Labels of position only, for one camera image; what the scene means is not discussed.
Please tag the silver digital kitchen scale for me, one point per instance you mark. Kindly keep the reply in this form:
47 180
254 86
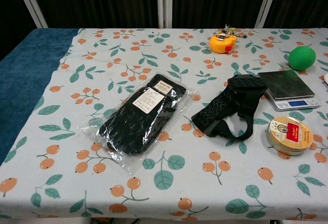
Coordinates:
288 86

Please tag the black gloves in plastic bag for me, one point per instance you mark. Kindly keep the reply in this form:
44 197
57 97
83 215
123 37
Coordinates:
139 117

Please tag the black elastic support brace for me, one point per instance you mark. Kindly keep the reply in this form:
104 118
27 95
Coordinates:
225 106

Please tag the orange tape measure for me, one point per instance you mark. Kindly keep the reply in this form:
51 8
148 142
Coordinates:
221 44

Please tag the fruit print tablecloth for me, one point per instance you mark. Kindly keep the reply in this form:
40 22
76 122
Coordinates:
164 183

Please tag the round gold candy tin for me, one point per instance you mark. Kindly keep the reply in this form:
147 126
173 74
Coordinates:
289 136

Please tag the blue velvet cloth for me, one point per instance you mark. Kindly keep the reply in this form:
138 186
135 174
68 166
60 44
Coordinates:
23 80

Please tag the green ball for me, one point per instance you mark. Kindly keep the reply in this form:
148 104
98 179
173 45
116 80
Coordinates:
301 58

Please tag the white round object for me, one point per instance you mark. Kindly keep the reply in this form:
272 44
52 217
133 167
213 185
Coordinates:
326 78

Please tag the white metal frame post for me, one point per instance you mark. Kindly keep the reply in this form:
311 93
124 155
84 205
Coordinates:
164 2
30 2
266 2

